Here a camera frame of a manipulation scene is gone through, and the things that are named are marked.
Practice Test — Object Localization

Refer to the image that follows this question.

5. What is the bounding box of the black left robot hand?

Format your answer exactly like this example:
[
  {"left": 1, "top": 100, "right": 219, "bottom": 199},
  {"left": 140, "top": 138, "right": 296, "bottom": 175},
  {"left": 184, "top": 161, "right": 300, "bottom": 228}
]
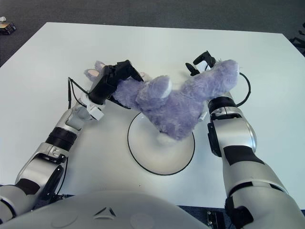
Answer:
[{"left": 89, "top": 59, "right": 145, "bottom": 109}]

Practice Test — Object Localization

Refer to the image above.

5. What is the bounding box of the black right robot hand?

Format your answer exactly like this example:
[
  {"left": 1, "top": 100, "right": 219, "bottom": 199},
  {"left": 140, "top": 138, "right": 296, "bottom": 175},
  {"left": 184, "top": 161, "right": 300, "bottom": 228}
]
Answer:
[{"left": 185, "top": 50, "right": 216, "bottom": 77}]

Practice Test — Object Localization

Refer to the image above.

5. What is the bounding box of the purple plush bear doll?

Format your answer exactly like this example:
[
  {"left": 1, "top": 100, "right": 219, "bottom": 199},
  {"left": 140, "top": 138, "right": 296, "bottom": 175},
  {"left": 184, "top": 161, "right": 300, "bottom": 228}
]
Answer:
[{"left": 83, "top": 59, "right": 240, "bottom": 145}]

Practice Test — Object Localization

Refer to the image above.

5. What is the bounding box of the white plate with black rim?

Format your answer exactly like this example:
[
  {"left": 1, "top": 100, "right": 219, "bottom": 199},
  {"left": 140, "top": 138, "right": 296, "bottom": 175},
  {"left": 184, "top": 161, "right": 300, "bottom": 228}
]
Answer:
[{"left": 127, "top": 112, "right": 195, "bottom": 176}]

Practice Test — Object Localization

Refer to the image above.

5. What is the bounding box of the white right wrist connector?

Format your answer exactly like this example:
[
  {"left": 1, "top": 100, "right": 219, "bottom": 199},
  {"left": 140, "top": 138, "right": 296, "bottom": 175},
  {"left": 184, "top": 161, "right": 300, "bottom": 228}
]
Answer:
[{"left": 199, "top": 61, "right": 212, "bottom": 73}]

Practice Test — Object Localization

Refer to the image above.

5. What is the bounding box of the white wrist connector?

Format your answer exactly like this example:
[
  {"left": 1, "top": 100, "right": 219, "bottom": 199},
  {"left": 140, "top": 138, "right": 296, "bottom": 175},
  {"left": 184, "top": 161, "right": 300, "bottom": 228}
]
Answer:
[
  {"left": 199, "top": 61, "right": 212, "bottom": 73},
  {"left": 81, "top": 94, "right": 105, "bottom": 121}
]

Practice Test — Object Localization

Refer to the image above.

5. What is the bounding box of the white left wrist connector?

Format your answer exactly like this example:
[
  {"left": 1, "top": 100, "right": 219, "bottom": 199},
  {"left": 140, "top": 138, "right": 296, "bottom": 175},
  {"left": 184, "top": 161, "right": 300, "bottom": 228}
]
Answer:
[{"left": 81, "top": 94, "right": 105, "bottom": 121}]

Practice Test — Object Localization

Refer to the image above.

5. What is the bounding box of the black office chair base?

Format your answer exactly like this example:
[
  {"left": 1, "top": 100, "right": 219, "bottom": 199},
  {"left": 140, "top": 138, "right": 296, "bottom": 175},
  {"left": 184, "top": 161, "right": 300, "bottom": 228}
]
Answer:
[{"left": 289, "top": 28, "right": 305, "bottom": 54}]

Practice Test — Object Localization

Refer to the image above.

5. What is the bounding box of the black and yellow box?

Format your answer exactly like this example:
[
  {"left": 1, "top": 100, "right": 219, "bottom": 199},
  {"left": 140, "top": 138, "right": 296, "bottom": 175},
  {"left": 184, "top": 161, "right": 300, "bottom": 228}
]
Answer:
[{"left": 0, "top": 21, "right": 17, "bottom": 35}]

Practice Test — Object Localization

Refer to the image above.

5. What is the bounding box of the grey robot torso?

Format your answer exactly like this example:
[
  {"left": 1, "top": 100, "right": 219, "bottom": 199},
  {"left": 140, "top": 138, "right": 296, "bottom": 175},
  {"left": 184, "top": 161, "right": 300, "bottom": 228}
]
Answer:
[{"left": 0, "top": 190, "right": 208, "bottom": 229}]

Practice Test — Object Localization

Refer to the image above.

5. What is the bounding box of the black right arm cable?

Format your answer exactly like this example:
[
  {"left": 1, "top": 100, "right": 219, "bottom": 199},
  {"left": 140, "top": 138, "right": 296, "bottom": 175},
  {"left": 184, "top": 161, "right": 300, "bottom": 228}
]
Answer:
[{"left": 234, "top": 71, "right": 251, "bottom": 107}]

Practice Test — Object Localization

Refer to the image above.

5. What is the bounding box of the metal bracket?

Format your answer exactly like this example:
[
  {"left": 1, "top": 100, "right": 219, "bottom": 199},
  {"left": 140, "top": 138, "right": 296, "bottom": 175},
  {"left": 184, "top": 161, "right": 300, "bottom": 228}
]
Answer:
[{"left": 206, "top": 209, "right": 224, "bottom": 229}]

